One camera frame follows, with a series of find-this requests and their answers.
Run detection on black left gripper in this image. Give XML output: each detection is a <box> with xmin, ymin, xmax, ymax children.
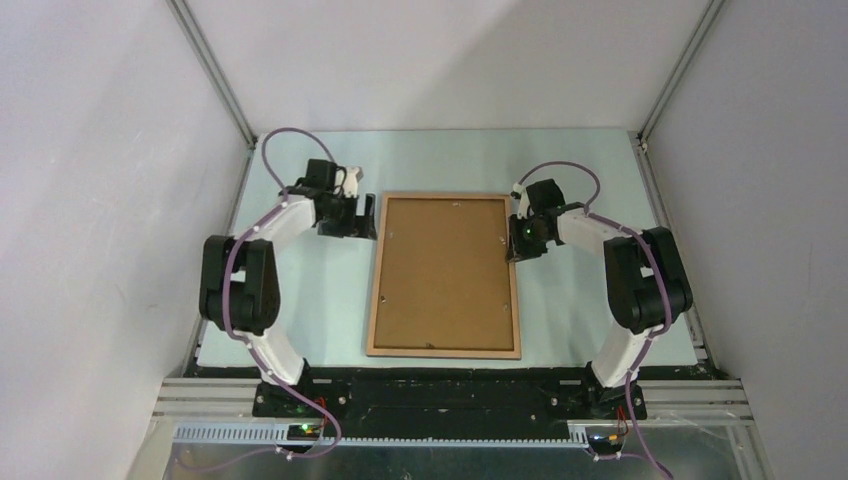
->
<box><xmin>319</xmin><ymin>191</ymin><xmax>377</xmax><ymax>240</ymax></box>

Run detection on brown cardboard backing board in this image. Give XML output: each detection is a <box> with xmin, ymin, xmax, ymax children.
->
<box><xmin>374</xmin><ymin>197</ymin><xmax>515</xmax><ymax>352</ymax></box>

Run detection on wooden picture frame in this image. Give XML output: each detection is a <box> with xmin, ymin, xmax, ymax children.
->
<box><xmin>366</xmin><ymin>192</ymin><xmax>523</xmax><ymax>361</ymax></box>

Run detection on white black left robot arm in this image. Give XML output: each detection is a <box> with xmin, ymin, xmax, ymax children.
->
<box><xmin>199</xmin><ymin>159</ymin><xmax>377</xmax><ymax>417</ymax></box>

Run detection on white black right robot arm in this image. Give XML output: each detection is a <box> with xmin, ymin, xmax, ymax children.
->
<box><xmin>506</xmin><ymin>179</ymin><xmax>693</xmax><ymax>418</ymax></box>

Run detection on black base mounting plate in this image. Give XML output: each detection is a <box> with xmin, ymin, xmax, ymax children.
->
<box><xmin>252</xmin><ymin>367</ymin><xmax>647</xmax><ymax>439</ymax></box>

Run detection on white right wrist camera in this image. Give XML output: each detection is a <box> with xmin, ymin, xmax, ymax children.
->
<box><xmin>510</xmin><ymin>182</ymin><xmax>530</xmax><ymax>220</ymax></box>

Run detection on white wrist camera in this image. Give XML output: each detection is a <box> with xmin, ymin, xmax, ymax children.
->
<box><xmin>335</xmin><ymin>166</ymin><xmax>364</xmax><ymax>198</ymax></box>
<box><xmin>510</xmin><ymin>182</ymin><xmax>530</xmax><ymax>220</ymax></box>

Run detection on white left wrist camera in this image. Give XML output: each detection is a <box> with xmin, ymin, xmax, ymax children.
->
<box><xmin>335</xmin><ymin>166</ymin><xmax>364</xmax><ymax>198</ymax></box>

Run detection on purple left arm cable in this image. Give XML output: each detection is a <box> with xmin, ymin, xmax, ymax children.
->
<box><xmin>178</xmin><ymin>127</ymin><xmax>342</xmax><ymax>473</ymax></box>

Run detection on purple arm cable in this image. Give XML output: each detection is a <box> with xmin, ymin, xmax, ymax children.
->
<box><xmin>178</xmin><ymin>127</ymin><xmax>342</xmax><ymax>473</ymax></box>
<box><xmin>513</xmin><ymin>160</ymin><xmax>676</xmax><ymax>478</ymax></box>

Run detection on grey cable duct strip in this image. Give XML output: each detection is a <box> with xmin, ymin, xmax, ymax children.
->
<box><xmin>173</xmin><ymin>422</ymin><xmax>589</xmax><ymax>449</ymax></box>

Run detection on aluminium enclosure rail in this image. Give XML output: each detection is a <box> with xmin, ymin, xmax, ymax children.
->
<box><xmin>166</xmin><ymin>0</ymin><xmax>257</xmax><ymax>149</ymax></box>

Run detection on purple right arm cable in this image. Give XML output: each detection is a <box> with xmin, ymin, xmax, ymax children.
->
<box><xmin>513</xmin><ymin>160</ymin><xmax>676</xmax><ymax>478</ymax></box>

